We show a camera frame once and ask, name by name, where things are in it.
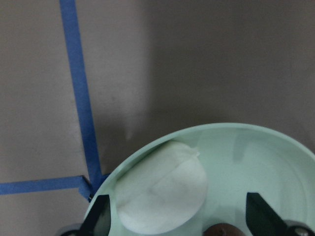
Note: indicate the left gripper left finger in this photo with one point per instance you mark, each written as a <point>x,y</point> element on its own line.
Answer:
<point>98,220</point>

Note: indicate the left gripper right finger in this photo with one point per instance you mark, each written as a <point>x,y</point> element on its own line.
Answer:
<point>262,220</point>

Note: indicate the white steamed bun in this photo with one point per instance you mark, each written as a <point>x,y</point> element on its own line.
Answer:
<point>162,191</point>

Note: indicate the brown steamed bun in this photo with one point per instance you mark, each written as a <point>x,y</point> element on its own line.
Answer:
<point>223,229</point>

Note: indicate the light green plate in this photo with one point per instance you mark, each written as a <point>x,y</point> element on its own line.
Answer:
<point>238,158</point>

